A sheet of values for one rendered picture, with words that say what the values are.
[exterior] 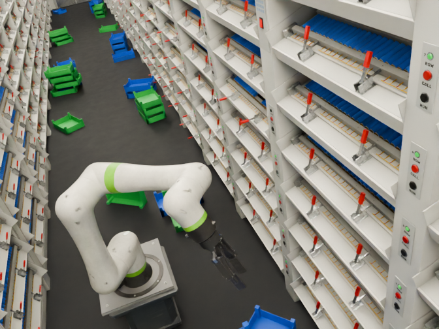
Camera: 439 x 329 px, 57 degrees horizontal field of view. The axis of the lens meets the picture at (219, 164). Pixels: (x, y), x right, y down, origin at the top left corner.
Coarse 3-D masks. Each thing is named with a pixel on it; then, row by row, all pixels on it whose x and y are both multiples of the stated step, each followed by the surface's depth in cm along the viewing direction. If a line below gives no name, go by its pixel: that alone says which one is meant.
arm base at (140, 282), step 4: (148, 264) 194; (148, 268) 191; (144, 272) 188; (148, 272) 190; (136, 276) 185; (140, 276) 186; (144, 276) 189; (148, 276) 189; (124, 280) 188; (128, 280) 186; (132, 280) 186; (136, 280) 186; (140, 280) 187; (144, 280) 188; (148, 280) 189; (120, 284) 188; (124, 284) 188; (128, 284) 187; (132, 284) 186; (136, 284) 186; (140, 284) 187
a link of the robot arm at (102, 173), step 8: (88, 168) 154; (96, 168) 152; (104, 168) 151; (112, 168) 149; (80, 176) 152; (88, 176) 150; (96, 176) 151; (104, 176) 149; (112, 176) 148; (104, 184) 150; (112, 184) 148; (104, 192) 153; (112, 192) 152; (120, 192) 151
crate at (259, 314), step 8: (256, 312) 196; (264, 312) 195; (256, 320) 197; (264, 320) 196; (272, 320) 195; (280, 320) 192; (288, 320) 189; (256, 328) 193; (264, 328) 193; (272, 328) 192; (280, 328) 191; (288, 328) 191
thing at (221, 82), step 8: (232, 72) 207; (216, 80) 206; (224, 80) 207; (224, 88) 206; (232, 88) 202; (224, 96) 208; (256, 96) 186; (240, 104) 188; (240, 112) 189; (248, 112) 180; (256, 112) 177; (256, 128) 174; (264, 128) 167; (264, 136) 169
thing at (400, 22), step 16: (304, 0) 104; (320, 0) 96; (336, 0) 89; (352, 0) 85; (368, 0) 82; (384, 0) 79; (400, 0) 76; (416, 0) 68; (352, 16) 87; (368, 16) 82; (384, 16) 77; (400, 16) 73; (400, 32) 75
